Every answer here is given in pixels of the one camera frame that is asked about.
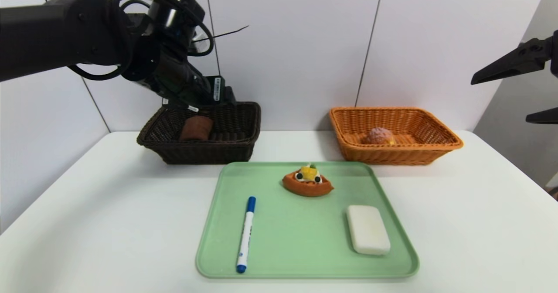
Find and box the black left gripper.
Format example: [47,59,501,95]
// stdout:
[161,68,238,113]

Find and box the brown towel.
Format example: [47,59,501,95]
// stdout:
[179,115,214,142]

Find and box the orange fruit tart boat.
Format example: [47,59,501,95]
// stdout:
[282,164,335,198]

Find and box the pink brown cream puff bun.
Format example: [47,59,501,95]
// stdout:
[365,127,397,146]

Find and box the white soap bar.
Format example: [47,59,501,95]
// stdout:
[347,205,391,256]

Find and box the dark brown wicker basket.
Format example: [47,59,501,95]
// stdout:
[137,102,262,165]

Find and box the orange wicker basket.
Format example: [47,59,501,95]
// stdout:
[329,107,464,166]

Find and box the blue and white marker pen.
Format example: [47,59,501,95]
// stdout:
[237,196,257,274]

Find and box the light green plastic tray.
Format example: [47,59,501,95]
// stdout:
[196,161,420,279]

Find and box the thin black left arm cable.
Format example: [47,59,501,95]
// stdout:
[68,0,215,81]

